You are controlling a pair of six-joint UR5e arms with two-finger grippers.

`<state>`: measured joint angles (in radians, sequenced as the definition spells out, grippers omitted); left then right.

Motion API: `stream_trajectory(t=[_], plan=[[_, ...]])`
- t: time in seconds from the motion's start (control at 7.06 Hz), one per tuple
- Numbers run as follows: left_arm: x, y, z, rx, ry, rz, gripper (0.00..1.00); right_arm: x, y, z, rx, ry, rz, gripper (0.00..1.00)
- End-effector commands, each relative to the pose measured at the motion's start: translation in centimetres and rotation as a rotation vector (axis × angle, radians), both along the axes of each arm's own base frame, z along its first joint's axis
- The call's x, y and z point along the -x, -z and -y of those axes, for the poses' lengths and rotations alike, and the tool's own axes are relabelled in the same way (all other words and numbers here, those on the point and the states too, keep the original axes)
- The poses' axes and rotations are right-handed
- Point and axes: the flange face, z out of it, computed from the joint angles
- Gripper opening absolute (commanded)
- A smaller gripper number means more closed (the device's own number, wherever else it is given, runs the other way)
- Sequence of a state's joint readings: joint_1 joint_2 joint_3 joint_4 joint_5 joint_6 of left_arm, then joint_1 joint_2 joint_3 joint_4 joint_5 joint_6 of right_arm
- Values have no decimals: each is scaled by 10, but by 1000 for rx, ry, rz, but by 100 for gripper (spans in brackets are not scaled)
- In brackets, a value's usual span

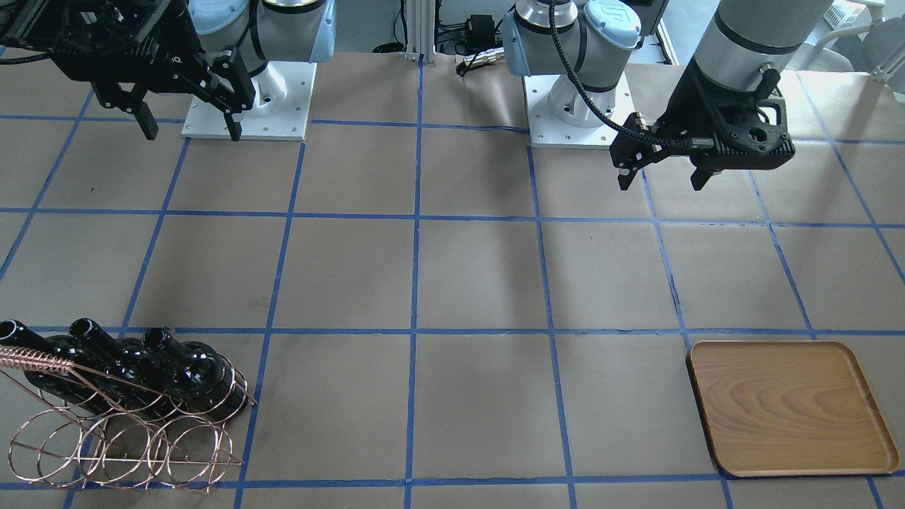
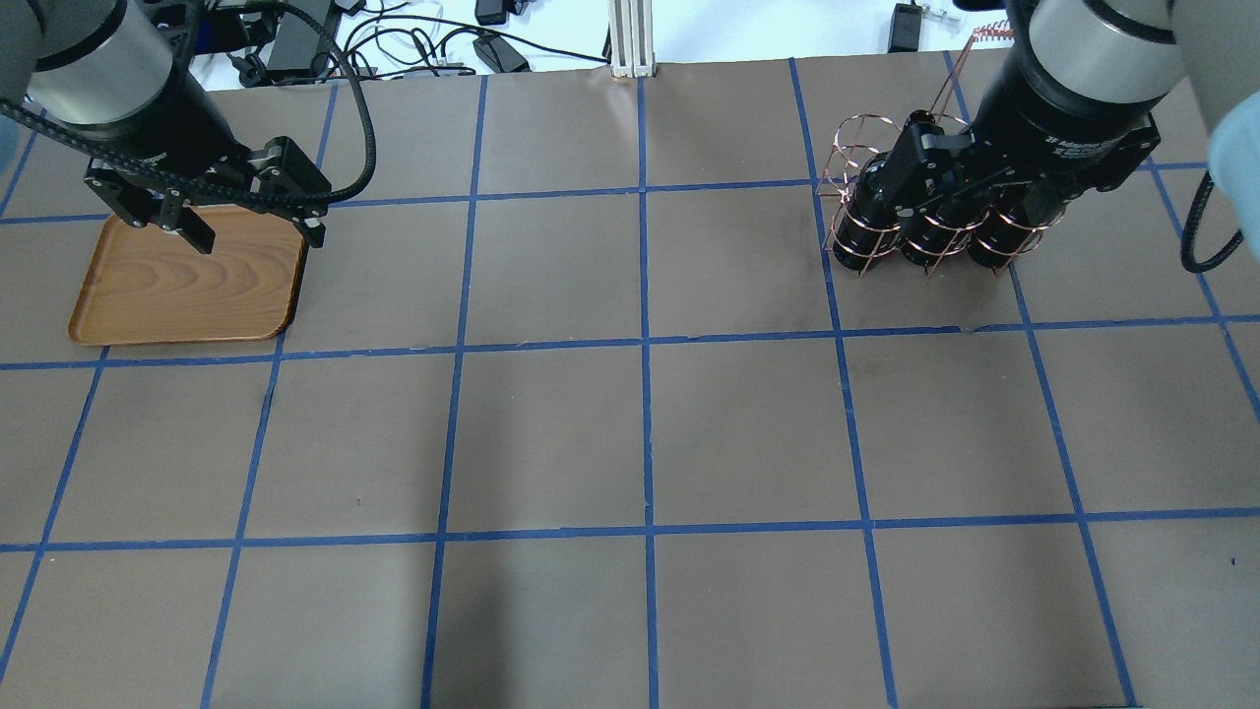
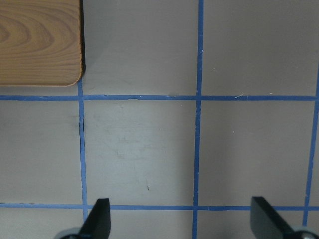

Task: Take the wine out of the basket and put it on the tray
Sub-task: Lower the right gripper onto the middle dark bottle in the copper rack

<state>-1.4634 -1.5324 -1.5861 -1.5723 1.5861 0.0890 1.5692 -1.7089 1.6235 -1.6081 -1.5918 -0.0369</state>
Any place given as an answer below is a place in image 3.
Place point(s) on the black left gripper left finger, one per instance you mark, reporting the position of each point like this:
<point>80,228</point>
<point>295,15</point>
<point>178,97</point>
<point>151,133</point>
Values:
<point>98,222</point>

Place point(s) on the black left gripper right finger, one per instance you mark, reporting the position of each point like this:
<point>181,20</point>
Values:
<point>266,223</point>

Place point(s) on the wooden tray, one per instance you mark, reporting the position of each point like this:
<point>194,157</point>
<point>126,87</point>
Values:
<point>41,43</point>

